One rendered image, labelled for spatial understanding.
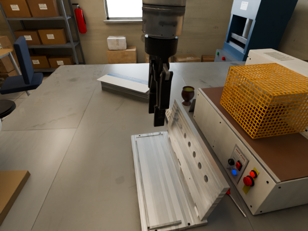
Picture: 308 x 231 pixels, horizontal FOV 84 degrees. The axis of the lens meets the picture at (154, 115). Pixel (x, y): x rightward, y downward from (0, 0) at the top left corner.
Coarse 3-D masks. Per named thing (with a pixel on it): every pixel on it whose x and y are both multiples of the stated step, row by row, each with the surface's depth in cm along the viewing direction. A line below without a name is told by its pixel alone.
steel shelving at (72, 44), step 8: (0, 8) 287; (64, 8) 295; (64, 16) 299; (72, 16) 328; (8, 24) 301; (72, 40) 325; (32, 48) 363; (72, 48) 331; (80, 48) 369; (80, 64) 381
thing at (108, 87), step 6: (102, 84) 127; (108, 84) 124; (108, 90) 127; (114, 90) 124; (120, 90) 121; (126, 90) 118; (132, 90) 115; (126, 96) 121; (132, 96) 118; (138, 96) 115; (144, 96) 113
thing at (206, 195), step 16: (176, 112) 77; (176, 128) 77; (192, 128) 61; (176, 144) 73; (192, 144) 62; (192, 160) 62; (208, 160) 50; (192, 176) 59; (208, 176) 52; (192, 192) 58; (208, 192) 51; (224, 192) 45; (208, 208) 49
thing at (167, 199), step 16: (144, 144) 81; (160, 144) 81; (144, 160) 74; (160, 160) 74; (176, 160) 74; (144, 176) 68; (160, 176) 68; (176, 176) 68; (160, 192) 62; (176, 192) 62; (160, 208) 58; (176, 208) 58; (192, 208) 58; (144, 224) 54; (192, 224) 54
